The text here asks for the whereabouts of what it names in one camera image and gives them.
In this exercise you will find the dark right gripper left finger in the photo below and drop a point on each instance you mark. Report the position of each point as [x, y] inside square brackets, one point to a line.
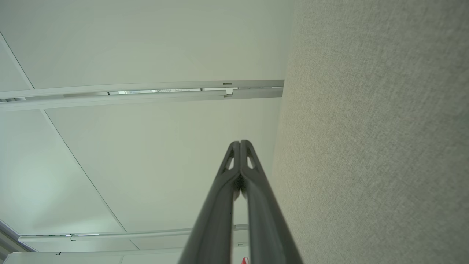
[212, 227]

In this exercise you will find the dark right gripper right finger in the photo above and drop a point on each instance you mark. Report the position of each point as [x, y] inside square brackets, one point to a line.
[267, 227]

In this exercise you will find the grey metal partition post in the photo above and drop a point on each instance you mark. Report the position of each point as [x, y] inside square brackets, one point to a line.
[146, 96]

